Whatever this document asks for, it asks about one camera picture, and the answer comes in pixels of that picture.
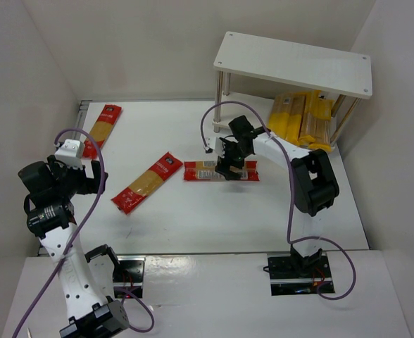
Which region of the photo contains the yellow pasta bag right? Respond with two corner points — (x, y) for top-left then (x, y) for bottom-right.
(298, 90), (334, 153)

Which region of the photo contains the red pasta bag far left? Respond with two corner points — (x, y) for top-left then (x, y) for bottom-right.
(82, 105), (122, 160)

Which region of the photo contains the yellow pasta bag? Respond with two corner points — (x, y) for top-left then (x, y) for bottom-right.
(268, 92), (294, 139)
(285, 92), (306, 146)
(298, 90), (334, 153)

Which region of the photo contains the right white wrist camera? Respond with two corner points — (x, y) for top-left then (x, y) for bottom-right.
(204, 137), (225, 158)

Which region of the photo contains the white two-tier shelf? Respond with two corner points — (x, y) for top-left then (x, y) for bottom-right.
(213, 32), (372, 145)

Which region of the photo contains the red pasta bag barcode side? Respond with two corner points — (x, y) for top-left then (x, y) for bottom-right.
(184, 161), (260, 182)

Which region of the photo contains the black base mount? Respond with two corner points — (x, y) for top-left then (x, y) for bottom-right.
(113, 256), (145, 299)
(262, 253), (335, 296)

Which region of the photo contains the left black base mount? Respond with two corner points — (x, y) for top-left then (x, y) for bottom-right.
(113, 256), (145, 299)

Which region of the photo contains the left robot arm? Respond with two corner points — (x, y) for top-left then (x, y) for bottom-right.
(18, 155), (129, 337)

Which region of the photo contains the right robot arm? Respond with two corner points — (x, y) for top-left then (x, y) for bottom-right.
(203, 115), (339, 277)

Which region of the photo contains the yellow pasta bag middle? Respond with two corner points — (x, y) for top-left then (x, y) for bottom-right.
(285, 92), (306, 146)

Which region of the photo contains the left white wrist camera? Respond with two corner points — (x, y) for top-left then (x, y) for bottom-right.
(54, 139), (84, 170)

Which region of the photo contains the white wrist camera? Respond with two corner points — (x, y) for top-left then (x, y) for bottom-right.
(54, 139), (84, 170)
(204, 137), (225, 158)

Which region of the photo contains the yellow pasta bag left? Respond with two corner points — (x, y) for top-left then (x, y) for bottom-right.
(268, 92), (294, 139)

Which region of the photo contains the red pasta bag centre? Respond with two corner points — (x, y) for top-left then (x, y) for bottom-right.
(111, 152), (182, 215)

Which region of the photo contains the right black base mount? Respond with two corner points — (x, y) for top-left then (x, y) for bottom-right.
(262, 253), (335, 296)

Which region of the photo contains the red pasta bag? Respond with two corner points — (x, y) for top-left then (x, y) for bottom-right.
(82, 105), (122, 160)
(111, 152), (182, 215)

